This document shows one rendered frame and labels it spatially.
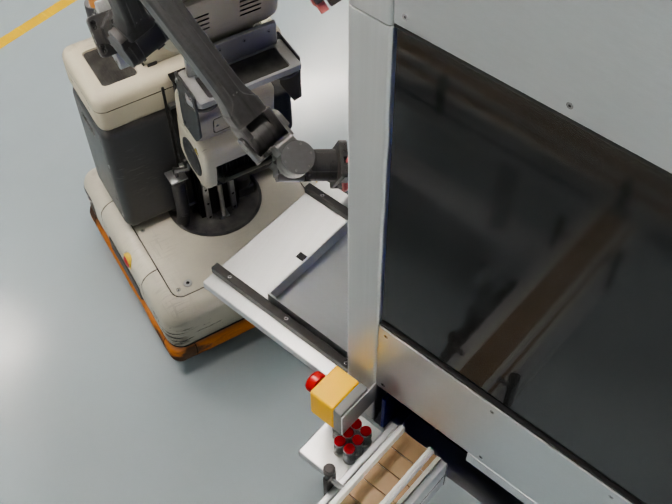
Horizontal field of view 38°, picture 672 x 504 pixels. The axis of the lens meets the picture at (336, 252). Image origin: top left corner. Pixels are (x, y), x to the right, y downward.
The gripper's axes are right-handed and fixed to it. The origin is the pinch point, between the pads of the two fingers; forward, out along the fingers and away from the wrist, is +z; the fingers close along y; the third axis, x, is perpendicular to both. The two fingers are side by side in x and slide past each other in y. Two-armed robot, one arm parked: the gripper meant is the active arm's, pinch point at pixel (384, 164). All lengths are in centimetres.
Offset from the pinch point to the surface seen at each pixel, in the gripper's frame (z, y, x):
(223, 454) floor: -21, -114, -54
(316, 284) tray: -8.0, -29.8, -17.5
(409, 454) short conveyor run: 2, -4, -51
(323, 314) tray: -7.7, -26.1, -24.0
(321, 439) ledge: -12, -14, -48
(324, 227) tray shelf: -4.3, -36.5, -4.5
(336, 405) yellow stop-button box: -11.5, 0.0, -41.8
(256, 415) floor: -11, -118, -44
